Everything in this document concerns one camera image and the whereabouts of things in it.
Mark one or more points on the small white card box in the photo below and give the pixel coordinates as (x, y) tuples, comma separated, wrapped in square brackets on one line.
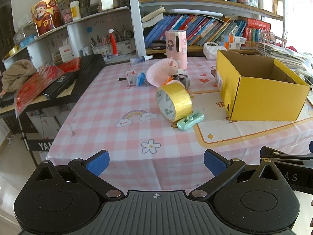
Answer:
[(130, 78)]

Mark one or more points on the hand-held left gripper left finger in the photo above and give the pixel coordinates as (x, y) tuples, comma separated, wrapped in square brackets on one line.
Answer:
[(99, 162)]

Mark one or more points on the white bookshelf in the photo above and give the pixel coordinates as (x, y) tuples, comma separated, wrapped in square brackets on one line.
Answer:
[(135, 17)]

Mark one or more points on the black rectangular case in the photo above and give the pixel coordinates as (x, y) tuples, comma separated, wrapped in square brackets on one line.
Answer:
[(58, 85)]

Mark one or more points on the row of leaning books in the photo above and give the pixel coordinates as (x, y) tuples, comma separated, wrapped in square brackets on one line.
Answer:
[(200, 29)]

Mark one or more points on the black keyboard stand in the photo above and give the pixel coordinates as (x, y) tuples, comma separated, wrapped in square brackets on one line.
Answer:
[(39, 145)]

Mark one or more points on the small grey metallic can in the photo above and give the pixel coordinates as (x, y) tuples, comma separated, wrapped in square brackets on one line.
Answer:
[(184, 81)]

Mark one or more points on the red spray bottle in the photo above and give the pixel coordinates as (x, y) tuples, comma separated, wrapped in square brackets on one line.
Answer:
[(113, 42)]

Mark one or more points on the pink cylindrical container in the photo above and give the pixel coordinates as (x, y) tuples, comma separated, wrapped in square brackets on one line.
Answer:
[(179, 44)]

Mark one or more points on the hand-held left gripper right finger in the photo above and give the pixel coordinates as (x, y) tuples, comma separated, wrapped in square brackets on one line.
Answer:
[(215, 162)]

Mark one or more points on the fortune god printed box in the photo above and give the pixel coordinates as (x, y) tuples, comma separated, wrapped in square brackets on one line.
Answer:
[(46, 14)]

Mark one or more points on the yellow cardboard box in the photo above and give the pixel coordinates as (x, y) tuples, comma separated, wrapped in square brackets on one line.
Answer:
[(264, 100)]

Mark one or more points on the row of small colourful books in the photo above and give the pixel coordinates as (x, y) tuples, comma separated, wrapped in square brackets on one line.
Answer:
[(255, 36)]

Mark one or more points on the small blue plastic item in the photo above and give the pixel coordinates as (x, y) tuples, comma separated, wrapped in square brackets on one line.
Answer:
[(141, 79)]

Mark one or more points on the gold tape roll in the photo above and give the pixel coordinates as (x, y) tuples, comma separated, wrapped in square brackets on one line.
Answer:
[(178, 95)]

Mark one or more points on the small spray bottle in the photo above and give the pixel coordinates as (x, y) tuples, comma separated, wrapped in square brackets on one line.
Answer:
[(139, 60)]

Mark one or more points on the red paper packet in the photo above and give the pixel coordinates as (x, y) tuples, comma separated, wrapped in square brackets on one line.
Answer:
[(69, 64)]

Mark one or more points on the pink plush pig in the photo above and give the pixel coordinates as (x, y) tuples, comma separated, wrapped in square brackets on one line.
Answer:
[(159, 73)]

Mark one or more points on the mint green correction tape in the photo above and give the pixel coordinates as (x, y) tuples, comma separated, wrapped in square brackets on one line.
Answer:
[(189, 122)]

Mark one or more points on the stack of white books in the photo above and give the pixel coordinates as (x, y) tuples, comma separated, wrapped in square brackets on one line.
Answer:
[(152, 17)]

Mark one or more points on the white bottle yellow label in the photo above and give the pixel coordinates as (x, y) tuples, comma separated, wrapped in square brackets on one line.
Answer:
[(75, 11)]

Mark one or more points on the orange white carton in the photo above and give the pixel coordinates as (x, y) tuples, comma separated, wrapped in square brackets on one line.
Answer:
[(233, 38), (231, 45)]

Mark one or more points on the red book box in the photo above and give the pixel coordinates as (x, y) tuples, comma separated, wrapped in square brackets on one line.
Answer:
[(259, 24)]

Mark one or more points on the white pen organizer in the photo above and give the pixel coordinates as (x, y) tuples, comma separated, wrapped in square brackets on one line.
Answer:
[(124, 47)]

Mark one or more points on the stack of papers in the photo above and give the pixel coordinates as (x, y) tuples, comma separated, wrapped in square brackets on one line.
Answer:
[(281, 53)]

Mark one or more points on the beige cloth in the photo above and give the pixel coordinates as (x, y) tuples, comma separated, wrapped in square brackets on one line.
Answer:
[(17, 73)]

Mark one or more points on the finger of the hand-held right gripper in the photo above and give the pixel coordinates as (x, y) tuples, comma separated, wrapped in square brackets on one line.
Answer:
[(311, 146), (293, 158)]

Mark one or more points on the black keyboard piano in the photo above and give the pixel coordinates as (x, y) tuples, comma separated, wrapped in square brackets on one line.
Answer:
[(90, 66)]

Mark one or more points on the pink wall poster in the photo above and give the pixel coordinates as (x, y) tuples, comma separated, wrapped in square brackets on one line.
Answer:
[(302, 2)]

